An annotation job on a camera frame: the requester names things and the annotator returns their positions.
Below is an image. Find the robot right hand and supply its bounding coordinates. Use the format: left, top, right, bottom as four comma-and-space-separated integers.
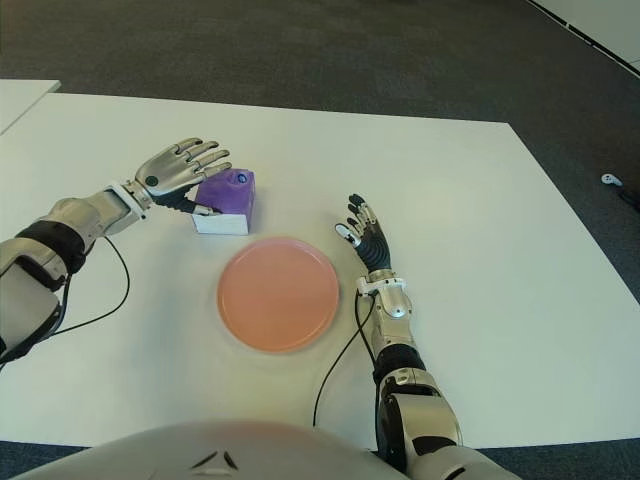
333, 193, 392, 275

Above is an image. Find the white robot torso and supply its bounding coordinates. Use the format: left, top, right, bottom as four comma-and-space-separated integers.
0, 418, 401, 480

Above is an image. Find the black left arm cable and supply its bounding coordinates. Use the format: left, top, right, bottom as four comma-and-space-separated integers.
0, 234, 131, 371

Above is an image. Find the purple tissue paper pack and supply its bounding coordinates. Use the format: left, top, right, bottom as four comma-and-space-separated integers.
192, 169, 257, 236

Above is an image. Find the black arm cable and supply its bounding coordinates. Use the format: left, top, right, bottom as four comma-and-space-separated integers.
312, 289, 381, 429
0, 234, 131, 371

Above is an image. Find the white table with dark edge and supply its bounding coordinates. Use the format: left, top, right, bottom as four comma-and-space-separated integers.
0, 79, 62, 135

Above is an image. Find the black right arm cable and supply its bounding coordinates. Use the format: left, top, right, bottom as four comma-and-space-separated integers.
312, 289, 381, 429

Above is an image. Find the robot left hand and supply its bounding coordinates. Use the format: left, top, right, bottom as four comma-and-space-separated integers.
133, 138, 232, 217

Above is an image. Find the pink round plate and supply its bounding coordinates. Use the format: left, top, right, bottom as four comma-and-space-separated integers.
216, 236, 341, 355

